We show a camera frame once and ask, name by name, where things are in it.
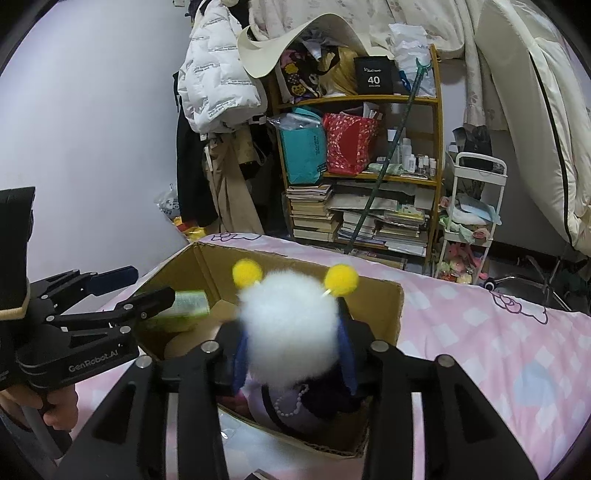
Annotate black box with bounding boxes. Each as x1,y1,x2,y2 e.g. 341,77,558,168
353,55,399,95

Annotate cardboard box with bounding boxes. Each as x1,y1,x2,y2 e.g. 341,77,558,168
131,241,406,460

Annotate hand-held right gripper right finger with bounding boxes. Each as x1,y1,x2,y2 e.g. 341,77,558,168
339,295,539,480

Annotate green tissue packet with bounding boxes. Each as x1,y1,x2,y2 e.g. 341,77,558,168
139,290,211,333

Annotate stack of old books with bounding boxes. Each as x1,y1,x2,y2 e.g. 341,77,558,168
285,184,342,243

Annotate teal bag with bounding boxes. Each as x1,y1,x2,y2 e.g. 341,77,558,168
279,108,328,185

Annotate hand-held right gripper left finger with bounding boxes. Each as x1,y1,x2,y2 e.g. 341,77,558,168
55,318,250,480

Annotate white fluffy plush doll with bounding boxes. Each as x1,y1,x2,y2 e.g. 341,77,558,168
231,259,370,437

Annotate black and yellow patterned bag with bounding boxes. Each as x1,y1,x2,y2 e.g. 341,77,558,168
279,46,324,100

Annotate person's left hand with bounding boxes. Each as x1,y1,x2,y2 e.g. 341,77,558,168
41,384,80,432

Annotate beige trench coat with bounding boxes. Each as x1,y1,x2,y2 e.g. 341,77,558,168
203,124,266,236

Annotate white rolling cart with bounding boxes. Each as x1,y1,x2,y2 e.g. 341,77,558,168
434,151,508,284

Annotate plastic bag of toys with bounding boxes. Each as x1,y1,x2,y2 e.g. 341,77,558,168
154,185,208,243

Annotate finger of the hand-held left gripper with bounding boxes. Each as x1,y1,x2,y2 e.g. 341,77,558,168
44,286,177,342
28,265,139,305

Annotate white puffer jacket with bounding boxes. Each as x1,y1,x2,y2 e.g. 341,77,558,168
178,0,269,134

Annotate black coat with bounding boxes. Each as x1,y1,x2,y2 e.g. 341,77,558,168
173,69,220,229

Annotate cream curved sheet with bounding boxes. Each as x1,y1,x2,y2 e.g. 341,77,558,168
238,13,393,78

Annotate pile of flat magazines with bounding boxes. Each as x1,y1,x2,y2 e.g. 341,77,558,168
330,180,437,257

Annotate row of small bottles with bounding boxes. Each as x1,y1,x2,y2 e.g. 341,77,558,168
383,136,438,178

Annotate green pole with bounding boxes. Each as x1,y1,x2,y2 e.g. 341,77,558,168
348,58,432,252

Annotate wooden shelf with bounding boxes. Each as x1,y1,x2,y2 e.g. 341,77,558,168
268,44,444,278

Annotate red patterned bag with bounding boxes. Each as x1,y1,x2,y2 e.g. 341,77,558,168
322,111,382,176

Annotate white plastic bags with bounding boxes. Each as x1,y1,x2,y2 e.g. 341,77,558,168
388,22,437,97

